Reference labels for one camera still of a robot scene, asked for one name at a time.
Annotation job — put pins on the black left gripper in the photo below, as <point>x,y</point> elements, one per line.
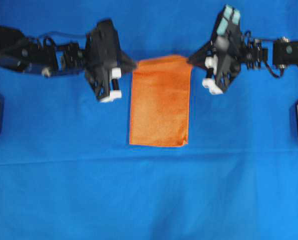
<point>102,52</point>

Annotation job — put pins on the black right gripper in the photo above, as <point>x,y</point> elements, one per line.
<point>219,58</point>

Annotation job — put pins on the orange towel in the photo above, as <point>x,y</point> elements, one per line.
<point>160,102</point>

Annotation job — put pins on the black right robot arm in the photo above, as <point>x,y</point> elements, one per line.
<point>254,55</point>

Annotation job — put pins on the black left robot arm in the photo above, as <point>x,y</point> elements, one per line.
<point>24,54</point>

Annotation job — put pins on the blue table cloth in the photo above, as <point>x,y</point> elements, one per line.
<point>67,170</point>

